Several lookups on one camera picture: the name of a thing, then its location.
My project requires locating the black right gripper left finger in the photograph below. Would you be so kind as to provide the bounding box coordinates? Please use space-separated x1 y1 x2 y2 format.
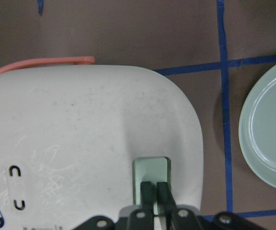
140 181 155 217

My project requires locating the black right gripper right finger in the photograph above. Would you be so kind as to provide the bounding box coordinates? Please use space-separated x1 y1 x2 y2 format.
156 182 176 216

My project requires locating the white rice cooker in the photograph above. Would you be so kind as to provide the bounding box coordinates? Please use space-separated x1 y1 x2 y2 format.
0 59 203 230

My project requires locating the green plate near right arm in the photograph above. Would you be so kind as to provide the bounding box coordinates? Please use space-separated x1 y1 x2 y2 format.
238 65 276 188

